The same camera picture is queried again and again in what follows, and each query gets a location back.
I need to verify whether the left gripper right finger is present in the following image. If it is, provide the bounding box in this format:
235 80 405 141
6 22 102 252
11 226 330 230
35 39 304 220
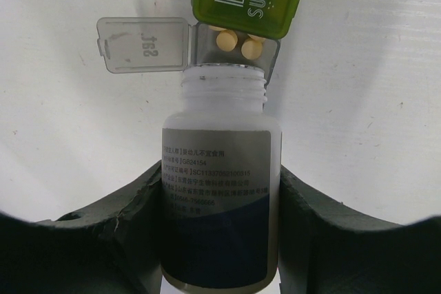
278 167 440 293

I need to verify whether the multicolour weekly pill organizer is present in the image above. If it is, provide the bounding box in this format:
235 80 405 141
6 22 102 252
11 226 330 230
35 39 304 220
96 0 300 80

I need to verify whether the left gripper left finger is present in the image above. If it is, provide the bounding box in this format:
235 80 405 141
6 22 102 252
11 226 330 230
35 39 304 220
1 162 162 293

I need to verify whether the white blue pill bottle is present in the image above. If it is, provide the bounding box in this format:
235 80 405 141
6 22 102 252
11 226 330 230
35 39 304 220
161 65 282 293

